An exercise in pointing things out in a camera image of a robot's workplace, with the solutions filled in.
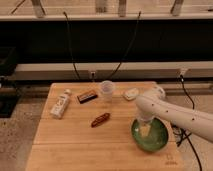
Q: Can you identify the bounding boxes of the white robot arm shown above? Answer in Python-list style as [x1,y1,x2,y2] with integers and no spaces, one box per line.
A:
[135,86,213,143]

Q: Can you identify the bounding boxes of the green ceramic bowl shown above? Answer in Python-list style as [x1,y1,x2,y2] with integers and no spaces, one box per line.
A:
[131,118,169,152]

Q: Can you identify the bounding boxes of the black bin at left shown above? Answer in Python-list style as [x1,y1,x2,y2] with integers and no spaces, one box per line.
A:
[0,46,19,118]

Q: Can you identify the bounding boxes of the white lotion bottle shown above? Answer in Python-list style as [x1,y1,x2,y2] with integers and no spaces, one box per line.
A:
[50,89,71,119]

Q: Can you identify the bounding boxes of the red brown snack wrapper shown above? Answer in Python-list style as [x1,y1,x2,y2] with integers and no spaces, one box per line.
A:
[91,113,110,128]

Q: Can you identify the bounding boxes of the clear plastic cup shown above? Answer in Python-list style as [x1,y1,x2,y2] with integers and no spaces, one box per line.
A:
[100,80,115,102]

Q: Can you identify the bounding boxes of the left black hanging cable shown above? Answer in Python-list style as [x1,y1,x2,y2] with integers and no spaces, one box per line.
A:
[62,11,82,81]

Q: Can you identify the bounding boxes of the right black hanging cable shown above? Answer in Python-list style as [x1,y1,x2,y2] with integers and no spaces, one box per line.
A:
[107,10,142,81]

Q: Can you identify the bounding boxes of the brown black chocolate bar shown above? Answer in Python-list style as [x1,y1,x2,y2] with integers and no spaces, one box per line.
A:
[77,90,98,104]

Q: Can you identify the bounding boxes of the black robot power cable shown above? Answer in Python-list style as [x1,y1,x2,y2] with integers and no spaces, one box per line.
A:
[171,75,203,171]

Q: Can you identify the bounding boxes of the white wall outlet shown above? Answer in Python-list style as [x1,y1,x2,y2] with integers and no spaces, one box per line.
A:
[89,71,96,80]

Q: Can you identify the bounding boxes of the black hanging cable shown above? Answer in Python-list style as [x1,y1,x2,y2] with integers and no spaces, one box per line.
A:
[107,10,142,81]
[62,11,82,81]

